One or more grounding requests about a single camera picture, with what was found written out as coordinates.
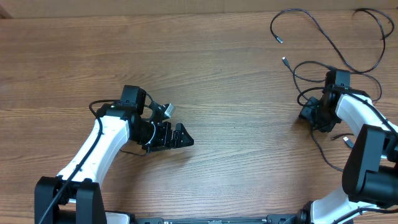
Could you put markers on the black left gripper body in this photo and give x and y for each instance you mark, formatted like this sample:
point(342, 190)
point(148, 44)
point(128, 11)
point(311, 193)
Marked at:
point(154, 136)

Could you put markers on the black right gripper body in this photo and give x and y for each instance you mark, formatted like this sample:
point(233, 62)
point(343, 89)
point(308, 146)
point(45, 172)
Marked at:
point(310, 112)

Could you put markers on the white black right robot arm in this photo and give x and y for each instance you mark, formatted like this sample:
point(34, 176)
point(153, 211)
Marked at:
point(366, 185)

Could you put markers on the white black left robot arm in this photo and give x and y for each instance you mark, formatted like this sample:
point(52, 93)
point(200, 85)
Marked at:
point(74, 194)

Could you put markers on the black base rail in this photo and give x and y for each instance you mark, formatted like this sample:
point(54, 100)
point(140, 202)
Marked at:
point(211, 220)

